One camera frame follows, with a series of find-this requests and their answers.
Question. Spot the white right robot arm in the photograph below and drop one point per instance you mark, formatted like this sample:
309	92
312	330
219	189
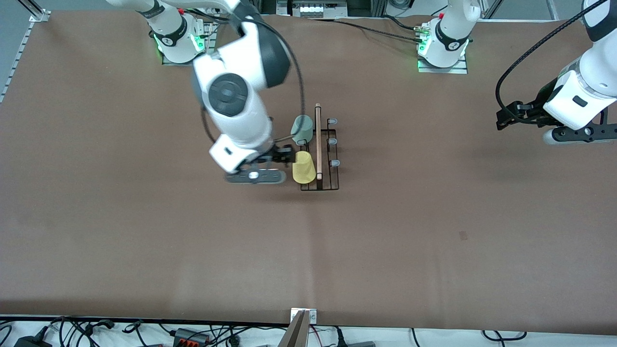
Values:
241	62

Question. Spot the black power adapter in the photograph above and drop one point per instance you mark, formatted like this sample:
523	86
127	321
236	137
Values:
33	342

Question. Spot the brown table mat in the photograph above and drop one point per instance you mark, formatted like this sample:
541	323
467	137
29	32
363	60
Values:
337	250

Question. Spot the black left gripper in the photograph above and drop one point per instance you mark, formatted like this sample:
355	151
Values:
538	110

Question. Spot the silver electronics box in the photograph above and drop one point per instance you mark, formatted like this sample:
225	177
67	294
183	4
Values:
311	8

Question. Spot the small metal bracket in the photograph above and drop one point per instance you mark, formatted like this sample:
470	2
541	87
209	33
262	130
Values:
311	315

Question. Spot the yellow plastic cup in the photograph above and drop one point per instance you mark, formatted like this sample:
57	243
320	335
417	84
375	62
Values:
303	168

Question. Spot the aluminium frame profile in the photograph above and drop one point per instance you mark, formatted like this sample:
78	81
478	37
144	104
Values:
552	9
491	8

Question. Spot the grey metal pole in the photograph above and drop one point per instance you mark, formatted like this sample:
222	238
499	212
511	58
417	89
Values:
295	332

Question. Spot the black orange connector box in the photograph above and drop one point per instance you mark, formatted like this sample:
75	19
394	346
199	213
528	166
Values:
191	336

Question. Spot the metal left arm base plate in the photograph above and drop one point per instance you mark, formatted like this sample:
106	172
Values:
443	70

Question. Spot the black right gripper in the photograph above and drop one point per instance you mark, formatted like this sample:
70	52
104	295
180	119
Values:
273	155

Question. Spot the black power plug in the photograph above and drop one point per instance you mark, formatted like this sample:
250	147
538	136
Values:
340	337

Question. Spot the pale green plastic cup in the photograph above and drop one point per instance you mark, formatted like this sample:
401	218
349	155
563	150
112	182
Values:
303	126

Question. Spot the grey flat block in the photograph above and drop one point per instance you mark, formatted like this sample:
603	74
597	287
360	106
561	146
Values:
361	344

